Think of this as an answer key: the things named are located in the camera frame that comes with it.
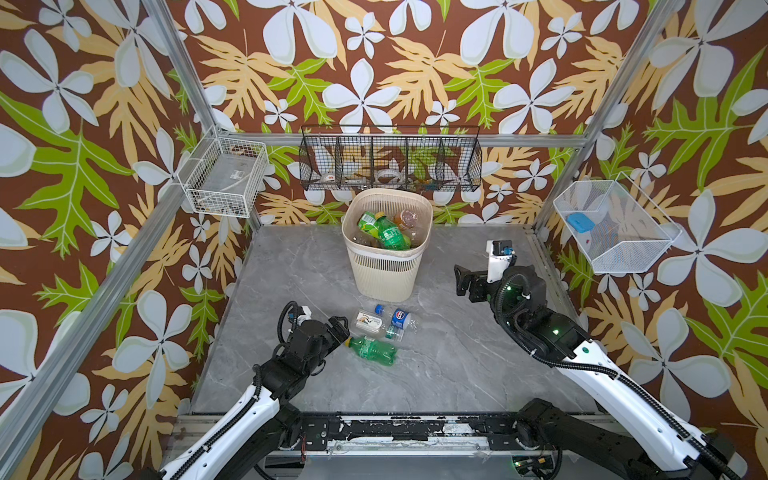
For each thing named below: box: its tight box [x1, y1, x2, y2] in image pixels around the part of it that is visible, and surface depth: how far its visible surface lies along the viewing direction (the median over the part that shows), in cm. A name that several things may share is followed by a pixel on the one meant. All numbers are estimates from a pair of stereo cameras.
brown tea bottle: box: [393, 209, 418, 228], surface depth 86 cm
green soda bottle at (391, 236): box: [375, 211, 411, 251], surface depth 82 cm
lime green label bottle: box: [358, 211, 380, 239], surface depth 88 cm
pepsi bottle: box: [374, 304, 420, 332], surface depth 92 cm
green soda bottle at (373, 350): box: [344, 336, 397, 367], surface depth 86 cm
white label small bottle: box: [351, 304, 387, 337], surface depth 90 cm
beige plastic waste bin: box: [341, 188, 434, 302], surface depth 90 cm
